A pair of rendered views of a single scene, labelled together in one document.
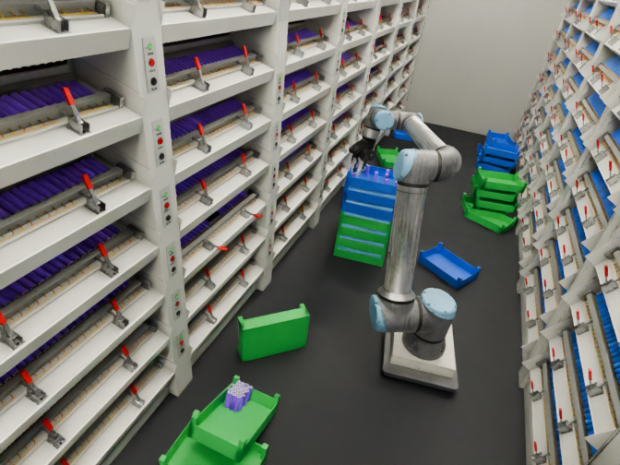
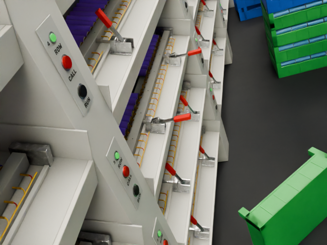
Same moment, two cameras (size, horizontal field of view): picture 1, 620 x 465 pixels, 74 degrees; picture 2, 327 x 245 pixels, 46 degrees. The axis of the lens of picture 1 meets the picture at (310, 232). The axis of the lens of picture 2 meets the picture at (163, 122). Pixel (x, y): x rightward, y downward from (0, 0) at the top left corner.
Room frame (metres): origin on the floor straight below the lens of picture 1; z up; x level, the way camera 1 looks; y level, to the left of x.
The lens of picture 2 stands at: (0.56, 0.31, 1.03)
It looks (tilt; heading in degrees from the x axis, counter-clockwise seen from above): 36 degrees down; 4
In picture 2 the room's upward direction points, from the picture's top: 22 degrees counter-clockwise
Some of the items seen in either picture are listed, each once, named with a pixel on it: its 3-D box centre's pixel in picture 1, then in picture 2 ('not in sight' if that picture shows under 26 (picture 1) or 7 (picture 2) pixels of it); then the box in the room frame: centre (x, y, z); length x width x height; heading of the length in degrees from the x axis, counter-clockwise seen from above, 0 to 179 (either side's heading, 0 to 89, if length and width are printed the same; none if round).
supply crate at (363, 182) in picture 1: (375, 176); not in sight; (2.07, -0.32, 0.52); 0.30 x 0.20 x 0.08; 79
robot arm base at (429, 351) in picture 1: (425, 335); not in sight; (1.27, -0.56, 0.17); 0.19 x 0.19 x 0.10
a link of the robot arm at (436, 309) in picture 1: (432, 313); not in sight; (1.27, -0.55, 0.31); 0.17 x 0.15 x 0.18; 98
